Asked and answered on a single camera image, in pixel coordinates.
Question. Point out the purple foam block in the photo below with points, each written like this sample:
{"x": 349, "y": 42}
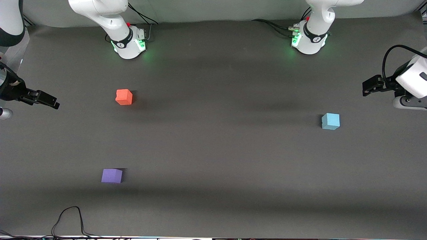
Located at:
{"x": 112, "y": 175}

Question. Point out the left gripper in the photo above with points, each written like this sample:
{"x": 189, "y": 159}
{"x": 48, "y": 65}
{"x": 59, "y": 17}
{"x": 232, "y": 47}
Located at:
{"x": 389, "y": 84}

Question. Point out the dark grey table mat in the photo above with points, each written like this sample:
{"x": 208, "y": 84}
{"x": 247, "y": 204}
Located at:
{"x": 233, "y": 160}

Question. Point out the light blue foam block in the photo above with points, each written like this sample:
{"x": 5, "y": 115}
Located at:
{"x": 330, "y": 121}

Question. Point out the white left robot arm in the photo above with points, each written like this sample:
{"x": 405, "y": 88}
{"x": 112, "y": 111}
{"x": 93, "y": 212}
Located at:
{"x": 313, "y": 40}

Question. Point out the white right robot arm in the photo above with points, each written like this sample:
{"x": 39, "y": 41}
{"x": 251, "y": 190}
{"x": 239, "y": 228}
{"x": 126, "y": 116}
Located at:
{"x": 100, "y": 13}

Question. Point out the orange foam block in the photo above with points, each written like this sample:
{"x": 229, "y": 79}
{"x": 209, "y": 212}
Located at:
{"x": 124, "y": 97}

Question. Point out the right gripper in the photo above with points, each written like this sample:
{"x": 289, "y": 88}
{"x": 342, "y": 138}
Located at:
{"x": 13, "y": 90}

